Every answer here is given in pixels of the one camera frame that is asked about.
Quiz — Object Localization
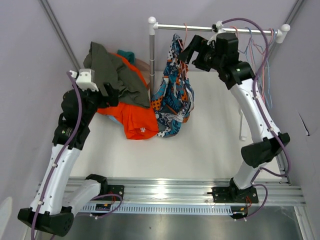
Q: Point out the pink translucent plastic basin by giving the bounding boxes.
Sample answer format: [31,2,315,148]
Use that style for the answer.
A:
[135,58,150,90]

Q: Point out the patterned blue orange shorts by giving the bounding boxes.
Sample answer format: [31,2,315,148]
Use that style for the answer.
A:
[151,34,195,138]

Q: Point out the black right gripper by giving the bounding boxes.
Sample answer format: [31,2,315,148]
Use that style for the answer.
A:
[176,35,224,73]

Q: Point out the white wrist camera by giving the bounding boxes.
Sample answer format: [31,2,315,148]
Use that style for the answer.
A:
[68,68,99,92]
[207,20,226,45]

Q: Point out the olive green shorts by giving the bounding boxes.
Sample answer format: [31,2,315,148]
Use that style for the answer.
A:
[83,41,150,109]

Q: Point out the grey slotted cable duct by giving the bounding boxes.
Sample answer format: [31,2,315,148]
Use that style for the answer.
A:
[79,202,233,216]

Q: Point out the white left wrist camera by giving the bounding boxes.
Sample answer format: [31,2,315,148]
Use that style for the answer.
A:
[68,68,99,92]

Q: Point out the light blue shorts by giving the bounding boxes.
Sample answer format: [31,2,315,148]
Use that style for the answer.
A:
[108,115,122,125]

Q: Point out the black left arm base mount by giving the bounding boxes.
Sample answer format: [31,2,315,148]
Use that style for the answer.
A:
[103,184,125,202]

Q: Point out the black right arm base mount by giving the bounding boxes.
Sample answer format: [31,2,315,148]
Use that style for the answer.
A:
[207,186,259,204]

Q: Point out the dark teal shorts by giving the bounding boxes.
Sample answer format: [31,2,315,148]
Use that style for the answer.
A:
[117,49,136,65]

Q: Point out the blue hanger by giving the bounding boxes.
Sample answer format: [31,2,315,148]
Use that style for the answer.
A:
[239,26,256,73]
[263,28,276,109]

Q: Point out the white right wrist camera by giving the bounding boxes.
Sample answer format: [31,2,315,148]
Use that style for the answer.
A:
[207,20,226,45]

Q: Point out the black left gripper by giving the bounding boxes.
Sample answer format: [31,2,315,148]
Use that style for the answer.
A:
[73,82,119,124]

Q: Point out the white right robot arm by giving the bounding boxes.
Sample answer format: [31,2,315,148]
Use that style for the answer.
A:
[178,32,290,202]

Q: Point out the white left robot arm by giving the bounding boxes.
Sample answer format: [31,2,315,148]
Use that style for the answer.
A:
[17,83,119,237]

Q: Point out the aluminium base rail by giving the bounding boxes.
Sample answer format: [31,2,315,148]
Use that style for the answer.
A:
[33,176,306,207]

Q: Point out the silver white clothes rack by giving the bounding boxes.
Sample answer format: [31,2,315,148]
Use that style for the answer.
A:
[147,15,292,141]

